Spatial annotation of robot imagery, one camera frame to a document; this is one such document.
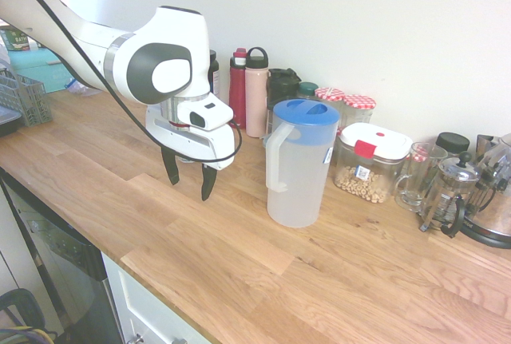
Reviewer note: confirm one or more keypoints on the clear glass mug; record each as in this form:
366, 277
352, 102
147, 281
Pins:
415, 184

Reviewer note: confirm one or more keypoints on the round jar black lid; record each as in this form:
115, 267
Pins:
452, 142

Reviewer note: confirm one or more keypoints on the tall jar red gingham lid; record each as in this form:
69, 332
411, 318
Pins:
329, 94
358, 103

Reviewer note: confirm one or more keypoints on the clear plastic zip bag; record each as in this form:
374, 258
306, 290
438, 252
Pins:
80, 88

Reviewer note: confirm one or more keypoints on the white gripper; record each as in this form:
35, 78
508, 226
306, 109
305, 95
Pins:
187, 140

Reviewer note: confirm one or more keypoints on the translucent pitcher blue lid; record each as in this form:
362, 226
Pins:
295, 184

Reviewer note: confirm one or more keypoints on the dark red water bottle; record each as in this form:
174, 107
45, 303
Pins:
237, 92

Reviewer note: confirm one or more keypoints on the cereal container white lid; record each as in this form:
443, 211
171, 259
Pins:
375, 148

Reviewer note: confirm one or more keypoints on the stainless steel kettle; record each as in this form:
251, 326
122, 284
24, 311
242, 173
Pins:
495, 216

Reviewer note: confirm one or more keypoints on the black dish tray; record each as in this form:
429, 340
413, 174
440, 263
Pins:
8, 124

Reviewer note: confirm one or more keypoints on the green oats canister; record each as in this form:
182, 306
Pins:
16, 40

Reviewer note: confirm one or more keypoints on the black shaker bottle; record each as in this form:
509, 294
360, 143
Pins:
281, 86

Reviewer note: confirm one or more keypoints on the teal cardboard box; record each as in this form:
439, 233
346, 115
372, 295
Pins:
36, 68

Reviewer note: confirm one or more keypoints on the clear bottle green lid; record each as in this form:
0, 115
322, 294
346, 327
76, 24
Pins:
307, 89

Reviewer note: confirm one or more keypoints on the pink water bottle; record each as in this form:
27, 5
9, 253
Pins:
255, 96

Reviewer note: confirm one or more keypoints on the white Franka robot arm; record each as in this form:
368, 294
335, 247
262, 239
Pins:
120, 52

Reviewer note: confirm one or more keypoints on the gray plastic cutlery basket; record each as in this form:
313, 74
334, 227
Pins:
28, 100

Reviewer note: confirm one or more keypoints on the black dishwasher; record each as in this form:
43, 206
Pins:
68, 272

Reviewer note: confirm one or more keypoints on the small jar red gingham lid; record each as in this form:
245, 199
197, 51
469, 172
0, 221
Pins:
420, 156

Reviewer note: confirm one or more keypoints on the glass french press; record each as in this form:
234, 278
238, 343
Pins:
451, 196

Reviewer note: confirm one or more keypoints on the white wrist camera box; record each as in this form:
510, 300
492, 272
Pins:
207, 114

